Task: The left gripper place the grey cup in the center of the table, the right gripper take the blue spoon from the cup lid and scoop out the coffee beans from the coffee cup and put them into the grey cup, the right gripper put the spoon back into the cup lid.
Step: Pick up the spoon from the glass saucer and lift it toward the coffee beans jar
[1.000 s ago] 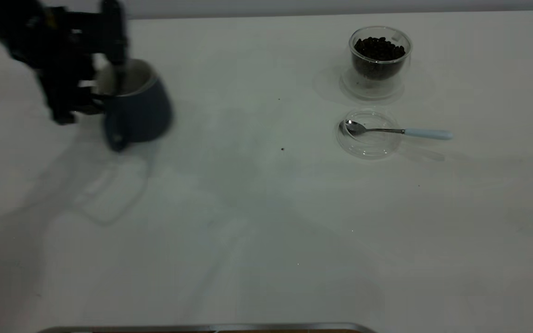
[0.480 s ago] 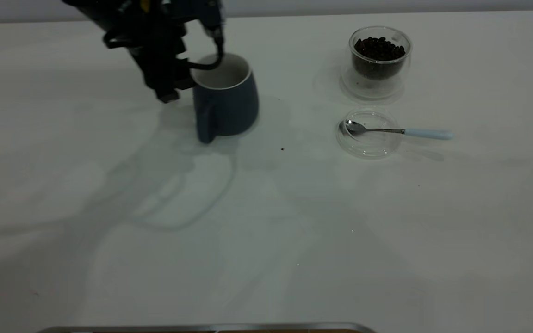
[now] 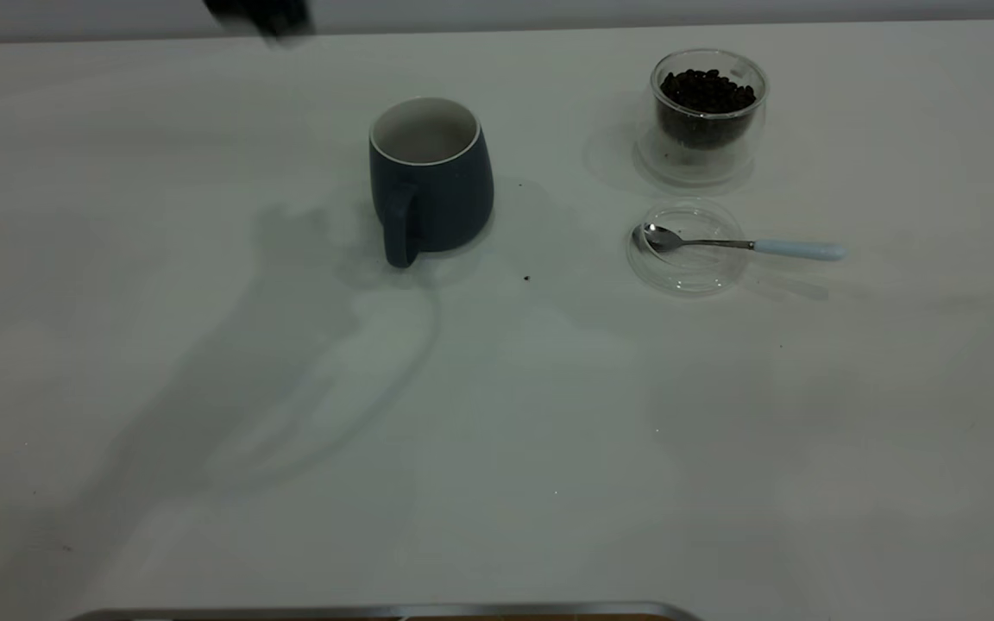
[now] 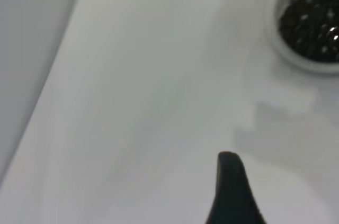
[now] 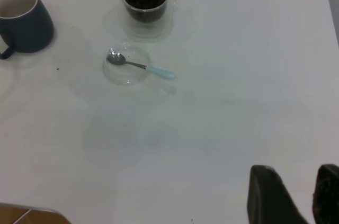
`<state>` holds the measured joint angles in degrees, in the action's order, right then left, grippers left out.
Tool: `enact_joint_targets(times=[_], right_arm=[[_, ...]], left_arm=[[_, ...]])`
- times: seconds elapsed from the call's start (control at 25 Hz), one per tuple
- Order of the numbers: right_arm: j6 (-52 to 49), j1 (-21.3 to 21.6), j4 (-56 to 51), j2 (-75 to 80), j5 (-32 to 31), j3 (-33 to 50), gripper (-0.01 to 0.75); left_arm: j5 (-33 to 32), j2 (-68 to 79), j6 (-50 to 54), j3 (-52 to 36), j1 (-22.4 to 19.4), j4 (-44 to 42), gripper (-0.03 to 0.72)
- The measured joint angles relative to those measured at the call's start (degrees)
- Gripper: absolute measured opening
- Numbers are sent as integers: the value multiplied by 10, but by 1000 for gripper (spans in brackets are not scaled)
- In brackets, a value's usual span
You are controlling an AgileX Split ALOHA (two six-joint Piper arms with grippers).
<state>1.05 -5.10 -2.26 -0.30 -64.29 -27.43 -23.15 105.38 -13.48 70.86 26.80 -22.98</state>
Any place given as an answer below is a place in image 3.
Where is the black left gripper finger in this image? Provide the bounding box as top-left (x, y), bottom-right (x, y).
top-left (202, 0), bottom-right (317, 46)

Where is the silver metal frame bar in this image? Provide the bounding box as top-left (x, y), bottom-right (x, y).
top-left (70, 601), bottom-right (705, 621)

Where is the metal spoon light-blue handle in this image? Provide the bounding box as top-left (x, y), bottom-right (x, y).
top-left (642, 224), bottom-right (847, 262)

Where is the clear double-wall glass cup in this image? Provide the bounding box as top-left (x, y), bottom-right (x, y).
top-left (650, 49), bottom-right (770, 169)

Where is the coffee beans pile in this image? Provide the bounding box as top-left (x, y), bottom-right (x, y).
top-left (659, 69), bottom-right (758, 152)

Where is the clear round glass dish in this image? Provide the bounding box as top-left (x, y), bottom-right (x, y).
top-left (626, 200), bottom-right (750, 299)

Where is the dark grey ceramic mug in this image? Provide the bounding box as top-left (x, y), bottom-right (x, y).
top-left (368, 97), bottom-right (495, 269)

